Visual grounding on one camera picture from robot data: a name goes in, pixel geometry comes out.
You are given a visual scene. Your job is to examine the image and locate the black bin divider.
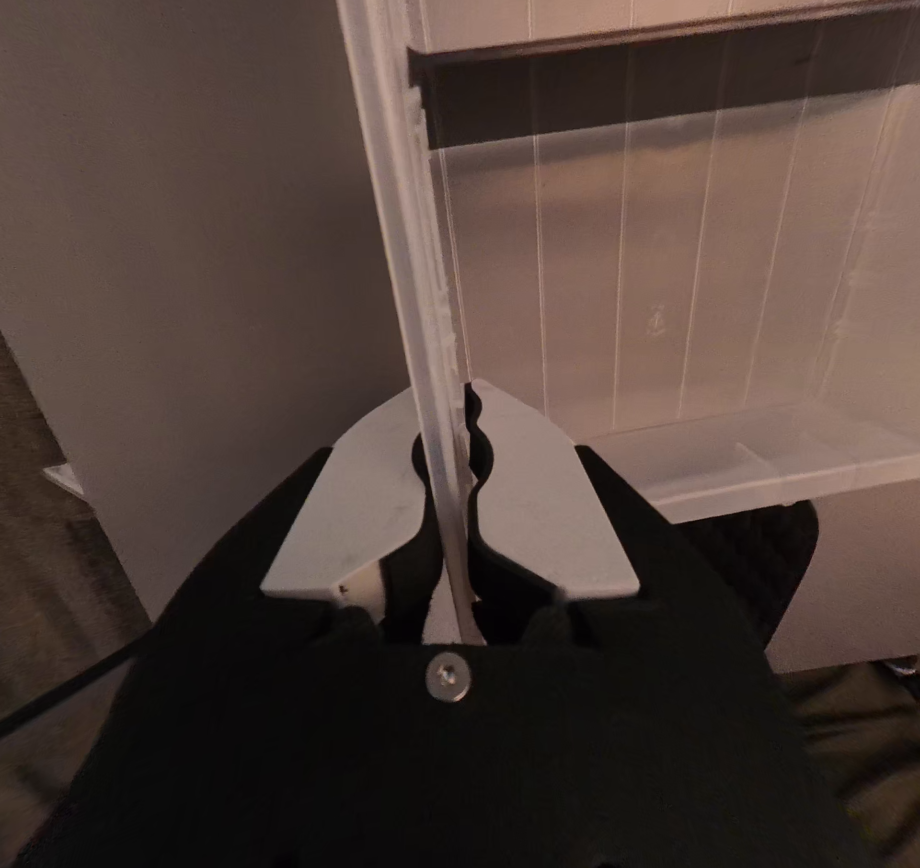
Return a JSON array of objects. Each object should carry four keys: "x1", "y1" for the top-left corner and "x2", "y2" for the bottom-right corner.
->
[{"x1": 408, "y1": 0, "x2": 920, "y2": 152}]

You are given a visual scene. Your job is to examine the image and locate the plain black cable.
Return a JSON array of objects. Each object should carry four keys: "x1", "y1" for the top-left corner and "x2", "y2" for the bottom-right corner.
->
[{"x1": 0, "y1": 641, "x2": 138, "y2": 740}]

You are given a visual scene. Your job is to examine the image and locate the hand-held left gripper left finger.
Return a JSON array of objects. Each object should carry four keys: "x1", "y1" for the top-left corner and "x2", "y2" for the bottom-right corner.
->
[{"x1": 260, "y1": 387, "x2": 443, "y2": 645}]

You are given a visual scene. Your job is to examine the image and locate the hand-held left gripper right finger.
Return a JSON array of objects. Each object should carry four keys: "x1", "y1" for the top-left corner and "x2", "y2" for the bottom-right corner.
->
[{"x1": 463, "y1": 378, "x2": 641, "y2": 646}]

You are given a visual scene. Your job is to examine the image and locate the black mesh office chair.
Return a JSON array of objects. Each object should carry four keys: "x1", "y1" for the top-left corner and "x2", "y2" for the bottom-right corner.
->
[{"x1": 676, "y1": 500, "x2": 822, "y2": 650}]

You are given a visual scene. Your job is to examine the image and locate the olive green shirt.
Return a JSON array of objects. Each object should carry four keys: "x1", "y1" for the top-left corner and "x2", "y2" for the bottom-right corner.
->
[{"x1": 783, "y1": 660, "x2": 920, "y2": 868}]

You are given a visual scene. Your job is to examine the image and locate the clear plastic bin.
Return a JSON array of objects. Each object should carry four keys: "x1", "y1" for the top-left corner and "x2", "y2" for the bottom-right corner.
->
[{"x1": 327, "y1": 0, "x2": 920, "y2": 646}]

